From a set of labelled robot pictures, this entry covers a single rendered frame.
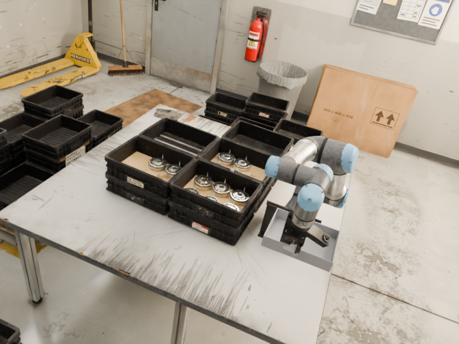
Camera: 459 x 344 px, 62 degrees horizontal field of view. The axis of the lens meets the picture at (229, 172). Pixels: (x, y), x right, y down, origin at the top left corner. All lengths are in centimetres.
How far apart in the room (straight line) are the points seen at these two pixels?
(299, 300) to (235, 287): 29
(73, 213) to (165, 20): 369
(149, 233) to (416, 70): 363
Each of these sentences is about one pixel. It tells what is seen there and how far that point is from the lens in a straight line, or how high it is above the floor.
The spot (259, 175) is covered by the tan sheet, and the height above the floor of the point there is 83.
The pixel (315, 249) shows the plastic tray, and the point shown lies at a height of 105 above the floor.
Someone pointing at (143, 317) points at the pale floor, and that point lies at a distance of 252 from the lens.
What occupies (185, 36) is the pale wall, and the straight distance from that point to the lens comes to 527.
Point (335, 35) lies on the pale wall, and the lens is 474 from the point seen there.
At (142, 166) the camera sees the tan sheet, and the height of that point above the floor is 83.
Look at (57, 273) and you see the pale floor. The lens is 278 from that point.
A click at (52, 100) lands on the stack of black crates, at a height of 49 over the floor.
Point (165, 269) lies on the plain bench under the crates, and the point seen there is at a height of 70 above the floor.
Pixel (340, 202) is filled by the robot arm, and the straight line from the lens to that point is 200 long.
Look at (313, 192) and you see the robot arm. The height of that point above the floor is 142.
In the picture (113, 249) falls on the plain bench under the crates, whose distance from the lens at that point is 191.
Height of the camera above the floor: 208
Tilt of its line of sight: 34 degrees down
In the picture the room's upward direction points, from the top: 11 degrees clockwise
